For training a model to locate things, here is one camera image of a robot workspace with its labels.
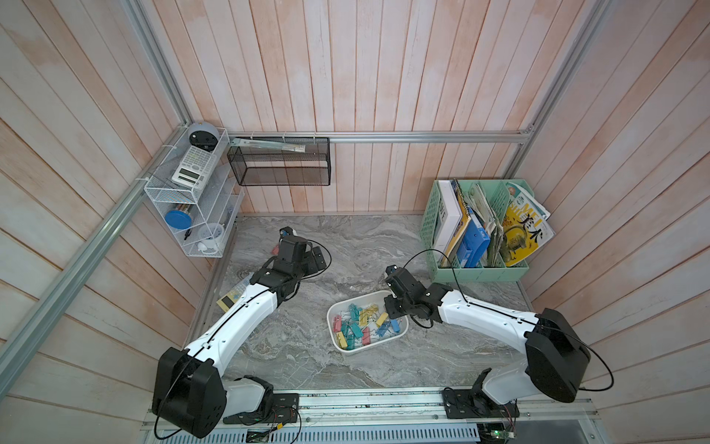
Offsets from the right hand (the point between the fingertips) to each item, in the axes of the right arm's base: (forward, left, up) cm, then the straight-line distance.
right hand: (389, 301), depth 87 cm
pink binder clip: (-6, +17, -4) cm, 18 cm away
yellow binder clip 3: (-4, +3, -4) cm, 6 cm away
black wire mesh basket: (+49, +50, +17) cm, 72 cm away
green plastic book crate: (+37, -38, +11) cm, 54 cm away
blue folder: (+15, -27, +13) cm, 33 cm away
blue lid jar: (+11, +61, +26) cm, 67 cm away
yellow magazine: (+23, -46, +11) cm, 53 cm away
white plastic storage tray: (-6, +10, -4) cm, 12 cm away
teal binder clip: (-8, +10, -6) cm, 14 cm away
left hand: (+8, +25, +11) cm, 29 cm away
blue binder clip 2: (-8, +3, -4) cm, 9 cm away
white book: (+21, -18, +19) cm, 33 cm away
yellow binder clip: (-12, +15, -4) cm, 20 cm away
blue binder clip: (-6, -2, -4) cm, 8 cm away
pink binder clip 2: (-10, +8, -5) cm, 13 cm away
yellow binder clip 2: (-3, +8, -4) cm, 9 cm away
